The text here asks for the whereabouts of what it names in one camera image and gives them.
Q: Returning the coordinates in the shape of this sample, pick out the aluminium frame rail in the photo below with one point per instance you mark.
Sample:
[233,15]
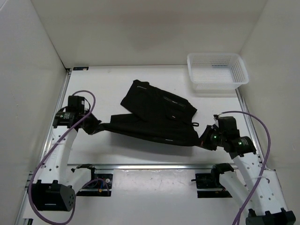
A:
[248,112]
[46,145]
[153,166]

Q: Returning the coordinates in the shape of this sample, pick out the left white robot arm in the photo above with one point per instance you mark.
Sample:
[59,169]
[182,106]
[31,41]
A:
[55,186]

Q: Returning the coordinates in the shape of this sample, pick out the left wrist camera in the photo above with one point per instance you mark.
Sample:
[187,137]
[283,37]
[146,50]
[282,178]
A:
[76,104]

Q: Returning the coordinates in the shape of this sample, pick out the white plastic mesh basket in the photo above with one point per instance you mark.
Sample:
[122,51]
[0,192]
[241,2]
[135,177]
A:
[216,71]

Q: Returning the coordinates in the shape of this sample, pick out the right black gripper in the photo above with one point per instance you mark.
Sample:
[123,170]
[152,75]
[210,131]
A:
[204,138]

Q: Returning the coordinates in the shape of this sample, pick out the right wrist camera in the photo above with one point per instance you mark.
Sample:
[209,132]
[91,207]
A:
[227,126]

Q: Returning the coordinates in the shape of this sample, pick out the right aluminium frame rail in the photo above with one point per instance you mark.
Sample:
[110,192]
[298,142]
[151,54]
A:
[248,112]

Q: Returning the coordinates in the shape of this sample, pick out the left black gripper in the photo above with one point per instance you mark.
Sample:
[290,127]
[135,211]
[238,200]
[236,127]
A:
[93,129]

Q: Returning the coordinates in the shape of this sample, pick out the black shorts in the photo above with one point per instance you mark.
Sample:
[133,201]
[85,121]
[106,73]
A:
[155,115]

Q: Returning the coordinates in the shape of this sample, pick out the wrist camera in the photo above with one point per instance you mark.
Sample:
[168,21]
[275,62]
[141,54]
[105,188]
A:
[76,104]
[227,126]

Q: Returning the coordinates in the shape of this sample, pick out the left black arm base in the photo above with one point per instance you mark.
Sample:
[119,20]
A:
[98,182]

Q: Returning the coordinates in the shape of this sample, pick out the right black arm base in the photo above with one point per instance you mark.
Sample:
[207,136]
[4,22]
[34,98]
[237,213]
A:
[208,185]

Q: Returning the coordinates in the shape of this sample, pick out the left aluminium frame rail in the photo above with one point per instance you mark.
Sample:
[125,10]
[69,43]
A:
[46,145]

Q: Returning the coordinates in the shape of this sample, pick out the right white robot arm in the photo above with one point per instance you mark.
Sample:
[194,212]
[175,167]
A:
[239,146]

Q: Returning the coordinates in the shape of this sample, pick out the front aluminium frame rail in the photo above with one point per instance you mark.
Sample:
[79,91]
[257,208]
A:
[153,166]

